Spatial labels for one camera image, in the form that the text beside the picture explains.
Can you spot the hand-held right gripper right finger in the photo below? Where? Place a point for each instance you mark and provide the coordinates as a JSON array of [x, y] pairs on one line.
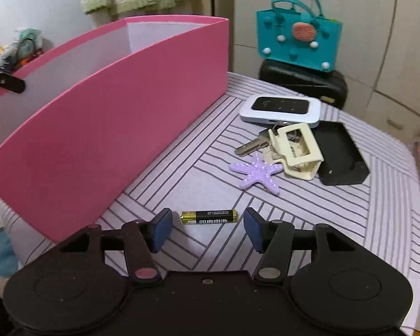
[[253, 229]]

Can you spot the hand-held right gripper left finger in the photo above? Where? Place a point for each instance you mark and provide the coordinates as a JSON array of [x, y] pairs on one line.
[[161, 231]]

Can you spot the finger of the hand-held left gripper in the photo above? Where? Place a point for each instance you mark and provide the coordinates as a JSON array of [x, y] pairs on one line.
[[10, 82]]

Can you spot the black gold battery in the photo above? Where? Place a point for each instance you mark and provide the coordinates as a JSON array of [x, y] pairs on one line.
[[210, 217]]

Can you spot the pink cardboard box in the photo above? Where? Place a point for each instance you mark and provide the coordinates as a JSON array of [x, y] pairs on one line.
[[126, 112]]

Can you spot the pale green white bundle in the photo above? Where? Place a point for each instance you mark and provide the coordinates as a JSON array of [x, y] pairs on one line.
[[28, 40]]

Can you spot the purple starfish hair clip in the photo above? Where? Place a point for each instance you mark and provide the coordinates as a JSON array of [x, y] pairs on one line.
[[259, 173]]

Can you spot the silver key bunch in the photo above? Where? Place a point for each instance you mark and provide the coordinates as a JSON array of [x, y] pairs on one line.
[[250, 146]]

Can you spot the cream square claw clip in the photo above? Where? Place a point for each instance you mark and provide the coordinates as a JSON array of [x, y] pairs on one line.
[[313, 148]]

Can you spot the black plastic cover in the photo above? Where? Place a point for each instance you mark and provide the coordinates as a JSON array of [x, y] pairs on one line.
[[339, 154]]

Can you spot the striped tablecloth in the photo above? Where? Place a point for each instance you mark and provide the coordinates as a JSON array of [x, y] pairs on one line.
[[371, 217]]

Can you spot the white black pocket router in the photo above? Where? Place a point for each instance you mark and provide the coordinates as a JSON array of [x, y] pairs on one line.
[[280, 105]]

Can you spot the black suitcase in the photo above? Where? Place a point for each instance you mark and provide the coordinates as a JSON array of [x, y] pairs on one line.
[[301, 80]]

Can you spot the light blue cloth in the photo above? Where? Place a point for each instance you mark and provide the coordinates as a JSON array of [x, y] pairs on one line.
[[0, 255]]

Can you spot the teal felt handbag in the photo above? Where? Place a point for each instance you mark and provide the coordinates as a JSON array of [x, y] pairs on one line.
[[287, 45]]

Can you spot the grey beige wardrobe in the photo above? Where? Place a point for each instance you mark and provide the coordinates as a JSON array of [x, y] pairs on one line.
[[371, 42]]

